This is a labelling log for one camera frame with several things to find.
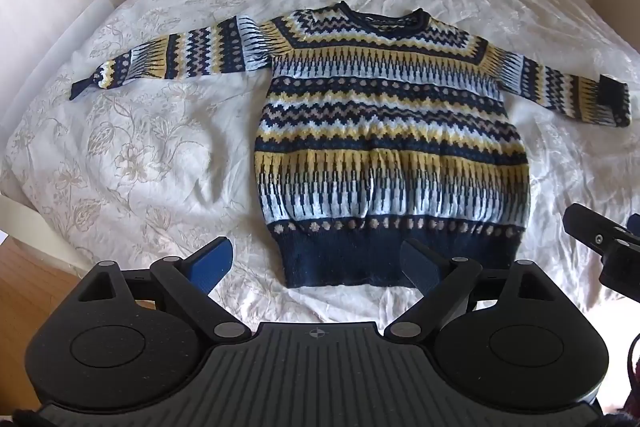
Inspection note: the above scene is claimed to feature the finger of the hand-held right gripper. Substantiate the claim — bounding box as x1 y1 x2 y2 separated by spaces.
562 203 640 254

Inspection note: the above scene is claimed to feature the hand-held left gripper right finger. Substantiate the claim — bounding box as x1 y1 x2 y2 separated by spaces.
384 239 558 341

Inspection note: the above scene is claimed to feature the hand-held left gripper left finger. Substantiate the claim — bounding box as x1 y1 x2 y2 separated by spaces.
78 236 253 342

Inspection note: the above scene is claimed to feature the navy yellow patterned knit sweater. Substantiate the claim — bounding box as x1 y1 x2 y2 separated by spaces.
70 1 633 290

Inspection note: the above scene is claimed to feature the white floral bed duvet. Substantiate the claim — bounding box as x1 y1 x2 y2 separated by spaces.
0 0 640 325

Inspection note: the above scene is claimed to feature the white bed frame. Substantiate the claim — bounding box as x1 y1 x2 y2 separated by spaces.
0 194 89 281

